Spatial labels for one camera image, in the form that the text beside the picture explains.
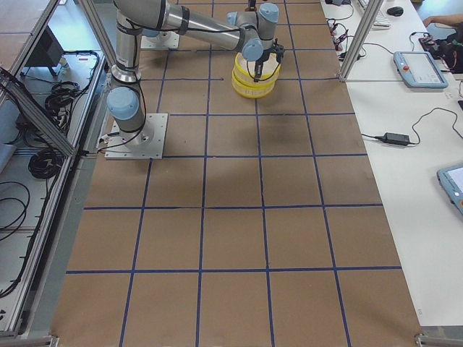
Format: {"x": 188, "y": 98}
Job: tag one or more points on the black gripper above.
{"x": 261, "y": 58}

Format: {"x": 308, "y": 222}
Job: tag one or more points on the yellow steamer layer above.
{"x": 249, "y": 91}
{"x": 244, "y": 71}

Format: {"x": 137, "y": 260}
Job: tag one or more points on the black computer mouse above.
{"x": 395, "y": 11}

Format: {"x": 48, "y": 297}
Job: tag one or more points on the teach pendant tablet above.
{"x": 418, "y": 70}

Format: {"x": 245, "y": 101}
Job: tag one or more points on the black power adapter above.
{"x": 394, "y": 139}

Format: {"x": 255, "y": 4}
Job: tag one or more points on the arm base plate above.
{"x": 155, "y": 40}
{"x": 149, "y": 144}

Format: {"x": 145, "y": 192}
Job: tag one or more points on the aluminium frame post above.
{"x": 361, "y": 33}

